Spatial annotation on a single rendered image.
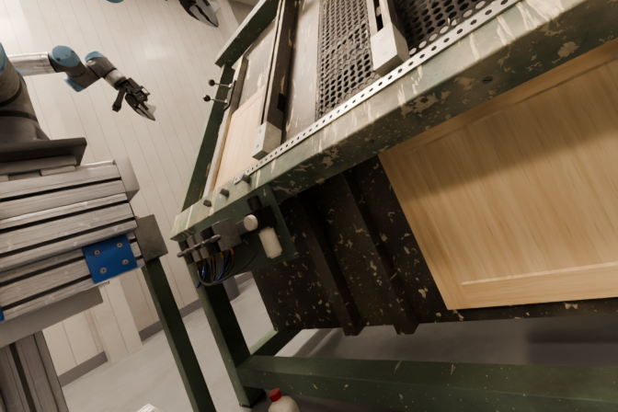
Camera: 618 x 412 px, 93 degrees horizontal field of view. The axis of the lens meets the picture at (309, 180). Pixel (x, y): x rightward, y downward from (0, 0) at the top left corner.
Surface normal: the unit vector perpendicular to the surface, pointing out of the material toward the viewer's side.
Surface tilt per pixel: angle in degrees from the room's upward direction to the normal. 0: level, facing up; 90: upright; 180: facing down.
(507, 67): 144
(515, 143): 90
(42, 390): 90
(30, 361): 90
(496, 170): 90
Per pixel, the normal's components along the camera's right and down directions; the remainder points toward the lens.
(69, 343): 0.66, -0.34
